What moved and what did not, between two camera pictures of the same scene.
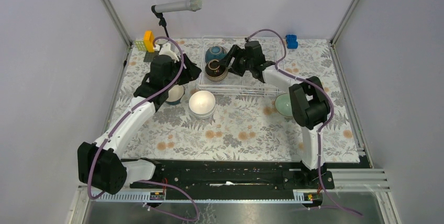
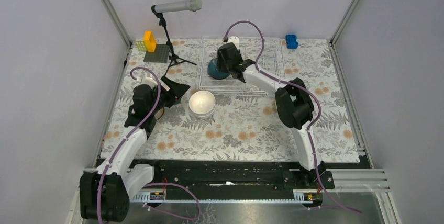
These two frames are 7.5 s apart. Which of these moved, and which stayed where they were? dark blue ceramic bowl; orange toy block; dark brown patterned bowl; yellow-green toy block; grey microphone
Moved: dark blue ceramic bowl; dark brown patterned bowl
Stayed: orange toy block; yellow-green toy block; grey microphone
